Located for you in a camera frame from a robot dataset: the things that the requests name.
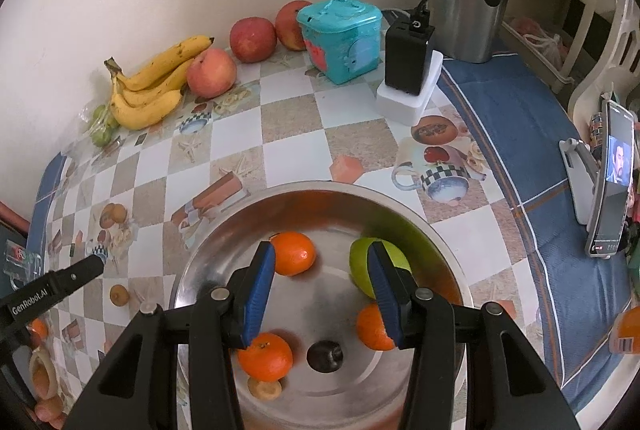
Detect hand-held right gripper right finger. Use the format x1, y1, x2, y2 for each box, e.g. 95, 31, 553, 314
367, 241, 581, 430

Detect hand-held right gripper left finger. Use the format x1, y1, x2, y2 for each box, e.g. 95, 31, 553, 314
64, 240, 277, 430

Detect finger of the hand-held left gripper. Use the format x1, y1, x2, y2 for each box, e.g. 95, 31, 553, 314
0, 254, 107, 356

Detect orange tangerine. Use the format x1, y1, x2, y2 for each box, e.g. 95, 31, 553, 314
236, 332, 294, 382
356, 303, 398, 352
270, 231, 317, 277

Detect green apple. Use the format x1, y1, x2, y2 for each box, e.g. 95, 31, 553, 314
348, 237, 413, 302

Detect dark plum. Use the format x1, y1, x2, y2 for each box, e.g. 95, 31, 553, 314
306, 340, 344, 372

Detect round steel basin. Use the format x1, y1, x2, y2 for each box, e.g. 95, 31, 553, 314
168, 180, 473, 430

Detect clear bag of green fruits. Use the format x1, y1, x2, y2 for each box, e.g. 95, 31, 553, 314
80, 102, 123, 147

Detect clear glass mug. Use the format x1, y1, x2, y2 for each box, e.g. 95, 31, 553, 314
0, 240, 43, 291

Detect pink tube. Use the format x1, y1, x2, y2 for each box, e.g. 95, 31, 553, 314
0, 200, 32, 236

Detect checkered printed tablecloth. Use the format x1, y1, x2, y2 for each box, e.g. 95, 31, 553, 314
25, 45, 640, 430

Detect white box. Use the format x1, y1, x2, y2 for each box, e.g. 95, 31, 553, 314
376, 50, 445, 127

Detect yellow banana bunch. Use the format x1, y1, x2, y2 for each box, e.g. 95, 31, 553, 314
103, 35, 215, 131

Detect white phone stand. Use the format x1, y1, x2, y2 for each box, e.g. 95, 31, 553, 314
559, 137, 601, 226

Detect pale red apple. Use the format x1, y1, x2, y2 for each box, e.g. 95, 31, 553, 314
186, 48, 238, 99

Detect smartphone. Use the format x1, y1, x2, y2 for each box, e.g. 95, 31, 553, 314
585, 100, 637, 259

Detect orange packet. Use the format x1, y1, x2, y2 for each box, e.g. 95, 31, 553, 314
610, 310, 640, 356

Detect teal plastic container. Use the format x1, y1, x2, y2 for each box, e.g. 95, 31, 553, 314
296, 0, 383, 86

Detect plastic bag with fruit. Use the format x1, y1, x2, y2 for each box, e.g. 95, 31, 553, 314
505, 15, 576, 76

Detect white chair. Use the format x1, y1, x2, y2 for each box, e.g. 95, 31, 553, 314
505, 0, 640, 121

